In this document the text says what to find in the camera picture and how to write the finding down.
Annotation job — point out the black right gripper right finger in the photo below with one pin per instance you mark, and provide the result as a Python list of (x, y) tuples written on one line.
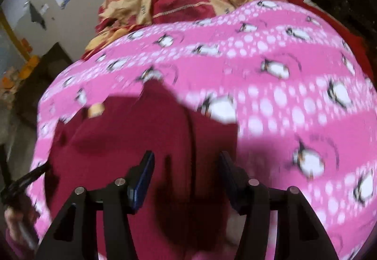
[(286, 214)]

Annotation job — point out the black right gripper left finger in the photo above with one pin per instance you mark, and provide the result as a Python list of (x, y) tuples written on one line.
[(74, 235)]

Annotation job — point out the left hand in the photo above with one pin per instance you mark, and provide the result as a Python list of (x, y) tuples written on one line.
[(14, 218)]

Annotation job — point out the dark wooden table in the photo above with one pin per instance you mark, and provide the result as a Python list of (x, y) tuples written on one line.
[(29, 93)]

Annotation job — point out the pink penguin bed sheet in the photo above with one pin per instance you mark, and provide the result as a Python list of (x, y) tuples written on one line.
[(271, 83)]

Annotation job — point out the orange basket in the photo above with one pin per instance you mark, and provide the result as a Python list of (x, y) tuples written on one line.
[(28, 68)]

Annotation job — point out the red yellow floral blanket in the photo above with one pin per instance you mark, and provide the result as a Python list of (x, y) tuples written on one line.
[(117, 18)]

